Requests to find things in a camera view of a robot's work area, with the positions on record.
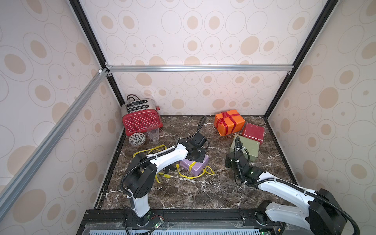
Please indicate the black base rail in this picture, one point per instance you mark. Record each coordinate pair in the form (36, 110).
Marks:
(183, 222)

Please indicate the horizontal aluminium bar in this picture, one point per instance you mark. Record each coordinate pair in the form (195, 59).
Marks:
(198, 68)

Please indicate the dark red gift box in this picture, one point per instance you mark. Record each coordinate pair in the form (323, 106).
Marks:
(253, 132)

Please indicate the black frame post right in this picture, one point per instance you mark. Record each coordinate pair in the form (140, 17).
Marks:
(313, 34)

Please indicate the clear plastic cup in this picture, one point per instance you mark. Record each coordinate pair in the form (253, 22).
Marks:
(153, 133)

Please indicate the orange gift box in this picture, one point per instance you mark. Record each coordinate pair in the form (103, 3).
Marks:
(230, 122)

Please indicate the purple gift box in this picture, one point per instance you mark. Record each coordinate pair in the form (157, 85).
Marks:
(194, 168)

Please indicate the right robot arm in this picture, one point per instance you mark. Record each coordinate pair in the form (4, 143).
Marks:
(316, 211)

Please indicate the black frame post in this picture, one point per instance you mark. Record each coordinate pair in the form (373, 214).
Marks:
(92, 39)
(313, 34)

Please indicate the red polka dot toaster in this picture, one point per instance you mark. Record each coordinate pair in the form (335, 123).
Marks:
(139, 114)

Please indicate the black frame post left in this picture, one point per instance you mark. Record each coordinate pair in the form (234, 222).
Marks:
(92, 39)

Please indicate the patterned ceramic bowl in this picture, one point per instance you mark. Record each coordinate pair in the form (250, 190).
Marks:
(137, 139)

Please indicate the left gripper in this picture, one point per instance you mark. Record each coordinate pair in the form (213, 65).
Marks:
(201, 159)

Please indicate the black ribbon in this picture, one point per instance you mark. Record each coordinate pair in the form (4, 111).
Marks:
(166, 171)

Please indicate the diagonal aluminium bar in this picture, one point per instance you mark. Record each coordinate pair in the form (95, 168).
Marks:
(32, 165)

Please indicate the red ribbon on orange box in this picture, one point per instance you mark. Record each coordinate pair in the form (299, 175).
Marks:
(226, 119)

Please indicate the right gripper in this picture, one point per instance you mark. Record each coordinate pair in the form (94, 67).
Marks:
(232, 160)

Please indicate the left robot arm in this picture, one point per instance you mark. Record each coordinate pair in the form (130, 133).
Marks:
(139, 177)

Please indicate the green gift box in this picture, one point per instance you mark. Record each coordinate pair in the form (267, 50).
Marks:
(249, 147)

